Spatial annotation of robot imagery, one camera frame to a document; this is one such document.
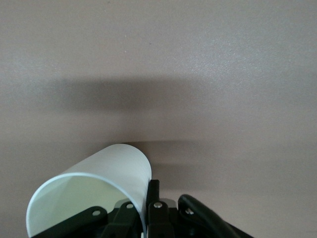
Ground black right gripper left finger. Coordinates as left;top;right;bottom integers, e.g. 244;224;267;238
31;201;144;238

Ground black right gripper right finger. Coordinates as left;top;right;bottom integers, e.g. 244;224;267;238
145;179;175;238

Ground white plastic cup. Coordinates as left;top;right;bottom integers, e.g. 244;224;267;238
26;143;152;238

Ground brown table mat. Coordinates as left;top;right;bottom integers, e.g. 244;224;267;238
0;0;317;238

